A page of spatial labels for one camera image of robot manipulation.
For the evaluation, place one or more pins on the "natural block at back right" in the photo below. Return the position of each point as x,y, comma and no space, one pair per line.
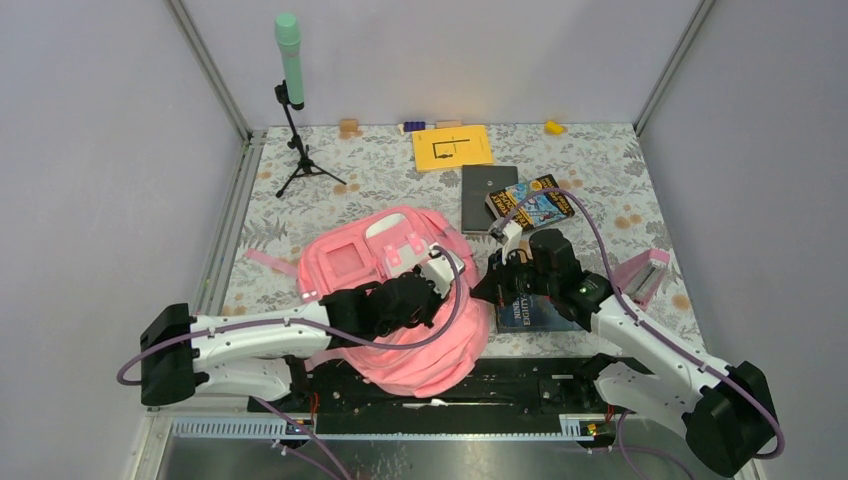
443,124

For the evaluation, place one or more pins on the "natural block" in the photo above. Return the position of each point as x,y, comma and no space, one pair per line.
443,124
348,128

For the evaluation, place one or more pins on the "green microphone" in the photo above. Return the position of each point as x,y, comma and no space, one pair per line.
288,38

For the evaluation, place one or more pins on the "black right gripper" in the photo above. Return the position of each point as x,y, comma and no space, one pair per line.
495,287

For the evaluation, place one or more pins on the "black microphone tripod stand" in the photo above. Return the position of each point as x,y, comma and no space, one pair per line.
305,167

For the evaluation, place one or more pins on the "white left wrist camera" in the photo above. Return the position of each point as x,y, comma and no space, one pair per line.
441,269

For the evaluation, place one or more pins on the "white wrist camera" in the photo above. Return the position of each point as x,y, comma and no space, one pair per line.
441,269
508,234

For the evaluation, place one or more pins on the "purple block at back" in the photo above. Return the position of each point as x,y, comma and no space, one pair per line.
412,126

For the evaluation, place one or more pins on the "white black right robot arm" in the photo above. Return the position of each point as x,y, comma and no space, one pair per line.
724,412

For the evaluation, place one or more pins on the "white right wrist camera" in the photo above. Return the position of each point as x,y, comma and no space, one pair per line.
508,234

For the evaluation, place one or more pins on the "Nineteen Eighty-Four blue book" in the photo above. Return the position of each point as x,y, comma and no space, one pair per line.
532,313

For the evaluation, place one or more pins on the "yellow block at back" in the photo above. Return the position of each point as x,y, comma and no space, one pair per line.
554,128

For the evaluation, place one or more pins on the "grey slotted cable duct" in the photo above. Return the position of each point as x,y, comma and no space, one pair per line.
416,426

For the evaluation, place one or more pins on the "floral table mat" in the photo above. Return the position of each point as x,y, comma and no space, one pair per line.
602,164

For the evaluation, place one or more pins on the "pink student backpack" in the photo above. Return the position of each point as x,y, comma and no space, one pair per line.
406,338

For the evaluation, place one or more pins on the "yellow book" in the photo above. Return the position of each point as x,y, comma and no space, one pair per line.
448,148

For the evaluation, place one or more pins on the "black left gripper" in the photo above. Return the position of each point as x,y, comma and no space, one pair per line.
428,320

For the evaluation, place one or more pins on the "169-Storey Treehouse book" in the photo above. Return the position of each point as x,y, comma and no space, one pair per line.
539,211

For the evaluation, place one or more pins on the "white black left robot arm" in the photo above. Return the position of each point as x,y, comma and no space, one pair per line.
184,354

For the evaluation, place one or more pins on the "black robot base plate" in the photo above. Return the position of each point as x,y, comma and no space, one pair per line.
496,387

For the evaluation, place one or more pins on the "black tablet case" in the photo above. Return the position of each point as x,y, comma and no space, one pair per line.
477,182

